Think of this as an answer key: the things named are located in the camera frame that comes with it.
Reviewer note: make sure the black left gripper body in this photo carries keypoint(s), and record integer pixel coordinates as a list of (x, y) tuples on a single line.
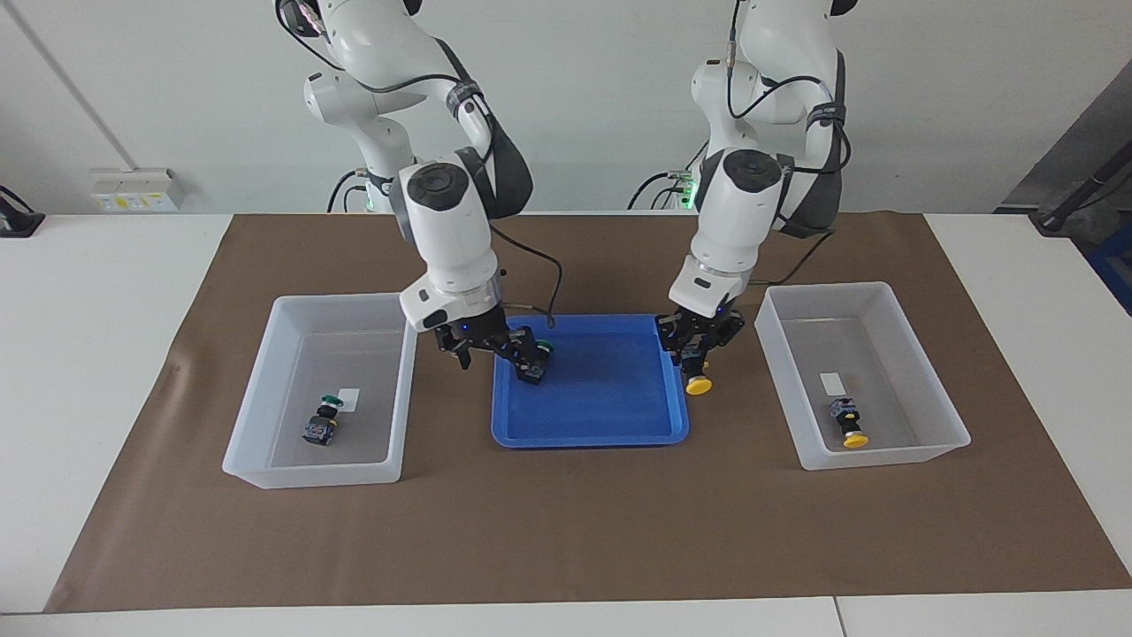
[(700, 327)]

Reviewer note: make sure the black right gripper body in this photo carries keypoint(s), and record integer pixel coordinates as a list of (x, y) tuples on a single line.
[(478, 327)]

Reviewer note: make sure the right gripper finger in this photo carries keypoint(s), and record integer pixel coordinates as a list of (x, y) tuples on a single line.
[(458, 349), (523, 345)]

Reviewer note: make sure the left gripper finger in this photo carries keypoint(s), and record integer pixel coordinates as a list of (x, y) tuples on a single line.
[(669, 330), (732, 327)]

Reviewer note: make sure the green push button switch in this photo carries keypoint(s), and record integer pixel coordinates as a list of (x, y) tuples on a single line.
[(320, 429), (545, 348)]

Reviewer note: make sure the yellow push button switch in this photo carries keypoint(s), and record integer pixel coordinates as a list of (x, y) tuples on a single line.
[(847, 416), (699, 385)]

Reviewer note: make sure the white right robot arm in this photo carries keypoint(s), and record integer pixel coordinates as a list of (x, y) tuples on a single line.
[(451, 230)]

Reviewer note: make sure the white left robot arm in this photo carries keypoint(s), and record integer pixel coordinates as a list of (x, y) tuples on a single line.
[(743, 221)]

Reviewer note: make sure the blue plastic tray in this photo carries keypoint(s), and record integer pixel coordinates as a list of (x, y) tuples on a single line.
[(601, 407)]

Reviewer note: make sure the small white box label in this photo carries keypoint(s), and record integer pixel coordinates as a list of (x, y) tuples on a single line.
[(831, 384), (351, 400)]

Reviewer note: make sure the translucent white plastic box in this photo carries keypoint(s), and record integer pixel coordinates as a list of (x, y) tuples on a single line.
[(893, 398), (292, 442)]

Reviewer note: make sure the brown paper mat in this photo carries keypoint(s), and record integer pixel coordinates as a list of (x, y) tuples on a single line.
[(566, 522)]

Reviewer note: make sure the black tripod stand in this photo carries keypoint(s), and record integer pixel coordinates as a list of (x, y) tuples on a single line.
[(1079, 190)]

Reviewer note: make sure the blue crate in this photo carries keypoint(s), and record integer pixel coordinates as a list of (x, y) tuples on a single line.
[(1116, 265)]

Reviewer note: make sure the black desk device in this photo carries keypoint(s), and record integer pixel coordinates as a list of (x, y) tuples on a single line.
[(18, 223)]

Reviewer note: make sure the white wall socket strip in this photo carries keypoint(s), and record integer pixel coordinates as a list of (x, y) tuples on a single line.
[(133, 199)]

